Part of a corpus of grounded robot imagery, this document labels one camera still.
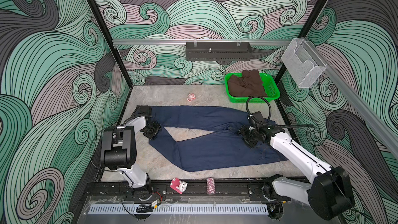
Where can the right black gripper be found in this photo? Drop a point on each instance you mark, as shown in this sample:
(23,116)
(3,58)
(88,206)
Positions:
(242,131)

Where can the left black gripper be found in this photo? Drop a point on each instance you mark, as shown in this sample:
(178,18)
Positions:
(157,127)

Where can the dark blue denim trousers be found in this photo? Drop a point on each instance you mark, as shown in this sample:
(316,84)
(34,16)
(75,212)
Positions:
(221,148)

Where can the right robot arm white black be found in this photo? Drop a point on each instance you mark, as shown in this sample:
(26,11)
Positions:
(328,190)

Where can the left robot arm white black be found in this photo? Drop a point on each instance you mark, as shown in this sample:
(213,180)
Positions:
(119,151)

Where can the brown folded trousers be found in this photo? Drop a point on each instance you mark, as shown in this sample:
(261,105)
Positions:
(249,84)

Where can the green plastic basket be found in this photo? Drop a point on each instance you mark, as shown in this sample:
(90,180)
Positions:
(268,84)

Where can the small pink white toy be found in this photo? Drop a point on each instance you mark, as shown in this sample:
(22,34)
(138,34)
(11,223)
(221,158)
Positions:
(191,97)

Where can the pink dotted cylinder block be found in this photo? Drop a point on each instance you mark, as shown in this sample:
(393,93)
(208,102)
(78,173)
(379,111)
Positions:
(210,184)

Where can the pink white clip object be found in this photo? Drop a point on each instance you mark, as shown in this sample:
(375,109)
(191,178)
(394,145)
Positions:
(178,185)

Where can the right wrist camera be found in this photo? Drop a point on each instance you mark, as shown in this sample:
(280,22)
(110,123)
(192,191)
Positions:
(255,118)

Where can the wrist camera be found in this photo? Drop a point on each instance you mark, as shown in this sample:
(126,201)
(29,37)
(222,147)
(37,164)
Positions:
(255,118)
(142,110)

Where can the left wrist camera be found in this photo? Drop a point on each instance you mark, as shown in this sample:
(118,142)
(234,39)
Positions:
(142,110)

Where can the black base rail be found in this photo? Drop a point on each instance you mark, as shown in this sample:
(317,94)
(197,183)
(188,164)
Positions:
(252,189)

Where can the black perforated wall shelf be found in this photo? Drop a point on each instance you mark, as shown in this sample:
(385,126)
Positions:
(222,52)

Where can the clear plastic wall bin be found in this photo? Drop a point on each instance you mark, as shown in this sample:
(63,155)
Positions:
(304,62)

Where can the horizontal aluminium back rail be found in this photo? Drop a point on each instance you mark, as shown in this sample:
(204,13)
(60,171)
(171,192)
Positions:
(172,42)

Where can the white slotted cable duct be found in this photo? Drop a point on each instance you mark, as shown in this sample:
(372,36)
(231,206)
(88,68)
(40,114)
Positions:
(184,208)

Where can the right aluminium side rail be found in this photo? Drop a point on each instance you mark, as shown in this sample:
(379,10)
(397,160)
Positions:
(342,74)

